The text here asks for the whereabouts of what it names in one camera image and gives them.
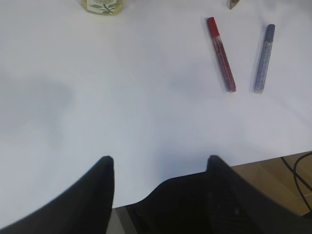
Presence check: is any gold marker pen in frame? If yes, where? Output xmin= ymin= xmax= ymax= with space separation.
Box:
xmin=229 ymin=0 xmax=240 ymax=10

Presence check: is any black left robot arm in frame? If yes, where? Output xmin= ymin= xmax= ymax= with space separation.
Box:
xmin=1 ymin=156 xmax=312 ymax=234

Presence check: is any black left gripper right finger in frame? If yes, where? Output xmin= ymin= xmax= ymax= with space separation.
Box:
xmin=207 ymin=155 xmax=312 ymax=234

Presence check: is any red glitter glue tube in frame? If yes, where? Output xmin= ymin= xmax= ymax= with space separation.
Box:
xmin=207 ymin=17 xmax=236 ymax=93

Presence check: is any silver glitter glue tube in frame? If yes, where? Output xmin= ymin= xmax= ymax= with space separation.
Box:
xmin=253 ymin=24 xmax=275 ymax=94

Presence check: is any black floor cable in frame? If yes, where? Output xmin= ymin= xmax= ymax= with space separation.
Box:
xmin=281 ymin=152 xmax=312 ymax=210

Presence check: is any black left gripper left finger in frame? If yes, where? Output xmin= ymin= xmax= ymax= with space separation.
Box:
xmin=0 ymin=156 xmax=114 ymax=234

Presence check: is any yellow tea bottle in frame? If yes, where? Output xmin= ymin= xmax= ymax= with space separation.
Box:
xmin=81 ymin=0 xmax=123 ymax=16

